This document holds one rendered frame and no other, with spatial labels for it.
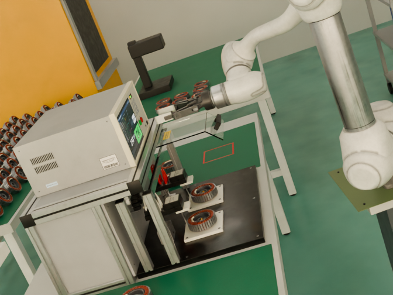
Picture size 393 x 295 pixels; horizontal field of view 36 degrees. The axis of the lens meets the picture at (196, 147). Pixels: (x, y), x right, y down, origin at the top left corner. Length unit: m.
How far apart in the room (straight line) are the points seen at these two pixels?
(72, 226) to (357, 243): 1.74
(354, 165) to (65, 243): 1.01
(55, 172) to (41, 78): 3.77
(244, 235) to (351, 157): 0.47
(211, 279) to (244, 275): 0.11
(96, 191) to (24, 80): 3.99
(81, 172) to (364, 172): 0.96
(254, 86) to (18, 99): 4.04
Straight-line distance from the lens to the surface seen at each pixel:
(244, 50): 2.37
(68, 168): 2.21
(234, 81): 2.30
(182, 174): 2.47
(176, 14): 7.48
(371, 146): 2.00
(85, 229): 2.16
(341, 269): 3.24
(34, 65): 5.94
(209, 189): 2.55
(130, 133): 2.22
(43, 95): 6.00
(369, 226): 3.53
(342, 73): 1.95
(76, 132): 2.15
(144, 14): 7.52
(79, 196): 2.10
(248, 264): 2.05
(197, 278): 2.08
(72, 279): 2.27
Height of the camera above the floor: 1.80
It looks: 19 degrees down
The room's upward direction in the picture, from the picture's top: 21 degrees counter-clockwise
